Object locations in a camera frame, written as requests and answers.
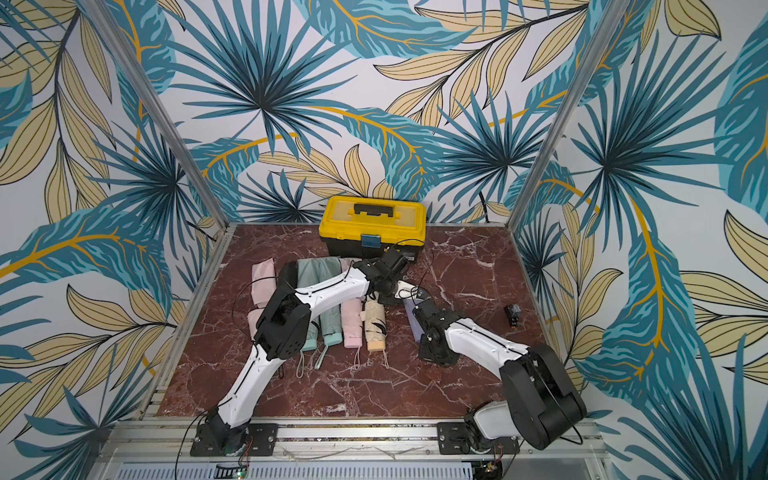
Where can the pink sleeved umbrella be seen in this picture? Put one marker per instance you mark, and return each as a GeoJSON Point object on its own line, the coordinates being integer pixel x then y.
{"type": "Point", "coordinates": [352, 323]}

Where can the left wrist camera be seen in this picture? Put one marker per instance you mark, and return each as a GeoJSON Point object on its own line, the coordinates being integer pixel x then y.
{"type": "Point", "coordinates": [405, 290]}

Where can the lavender sleeved umbrella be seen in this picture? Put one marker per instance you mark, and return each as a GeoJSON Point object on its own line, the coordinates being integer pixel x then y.
{"type": "Point", "coordinates": [411, 305]}

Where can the small black electrical part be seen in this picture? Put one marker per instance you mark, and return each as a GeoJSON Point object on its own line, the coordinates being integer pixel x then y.
{"type": "Point", "coordinates": [513, 313]}

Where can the mint umbrella sleeve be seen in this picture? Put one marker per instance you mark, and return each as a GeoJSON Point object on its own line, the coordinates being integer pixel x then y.
{"type": "Point", "coordinates": [316, 270]}

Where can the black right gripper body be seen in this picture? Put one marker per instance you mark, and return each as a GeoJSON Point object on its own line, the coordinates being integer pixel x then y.
{"type": "Point", "coordinates": [417, 306]}

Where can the aluminium frame rail left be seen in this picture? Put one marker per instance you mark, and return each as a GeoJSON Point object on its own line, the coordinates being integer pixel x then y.
{"type": "Point", "coordinates": [108, 28]}

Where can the aluminium frame rail right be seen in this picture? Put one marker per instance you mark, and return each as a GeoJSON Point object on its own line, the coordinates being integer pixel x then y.
{"type": "Point", "coordinates": [594, 51]}

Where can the yellow black toolbox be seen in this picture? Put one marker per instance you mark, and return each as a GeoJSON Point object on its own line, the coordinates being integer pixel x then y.
{"type": "Point", "coordinates": [354, 227]}

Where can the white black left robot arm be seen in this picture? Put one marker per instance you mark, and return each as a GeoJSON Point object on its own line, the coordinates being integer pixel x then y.
{"type": "Point", "coordinates": [280, 334]}

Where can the aluminium frame rail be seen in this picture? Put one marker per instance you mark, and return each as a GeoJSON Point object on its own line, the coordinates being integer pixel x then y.
{"type": "Point", "coordinates": [594, 51]}
{"type": "Point", "coordinates": [108, 28]}

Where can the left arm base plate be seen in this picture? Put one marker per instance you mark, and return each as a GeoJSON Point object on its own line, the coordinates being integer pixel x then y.
{"type": "Point", "coordinates": [247, 440]}

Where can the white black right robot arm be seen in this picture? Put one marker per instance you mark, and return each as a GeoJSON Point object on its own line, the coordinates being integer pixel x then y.
{"type": "Point", "coordinates": [541, 402]}

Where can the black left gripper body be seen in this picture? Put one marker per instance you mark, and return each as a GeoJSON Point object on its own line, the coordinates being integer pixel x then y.
{"type": "Point", "coordinates": [388, 292]}

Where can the pink umbrella sleeve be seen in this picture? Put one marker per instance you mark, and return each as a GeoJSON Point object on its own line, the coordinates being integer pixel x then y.
{"type": "Point", "coordinates": [347, 263]}
{"type": "Point", "coordinates": [263, 283]}

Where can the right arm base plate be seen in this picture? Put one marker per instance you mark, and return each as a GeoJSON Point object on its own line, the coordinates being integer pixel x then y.
{"type": "Point", "coordinates": [464, 438]}

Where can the mint sleeved umbrella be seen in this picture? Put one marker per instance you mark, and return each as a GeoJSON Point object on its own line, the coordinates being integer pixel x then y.
{"type": "Point", "coordinates": [331, 326]}
{"type": "Point", "coordinates": [311, 340]}

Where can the beige sleeved umbrella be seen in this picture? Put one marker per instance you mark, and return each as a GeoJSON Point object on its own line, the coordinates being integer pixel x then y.
{"type": "Point", "coordinates": [374, 325]}

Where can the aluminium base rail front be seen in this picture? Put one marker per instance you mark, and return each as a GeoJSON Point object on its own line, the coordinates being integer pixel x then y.
{"type": "Point", "coordinates": [343, 448]}

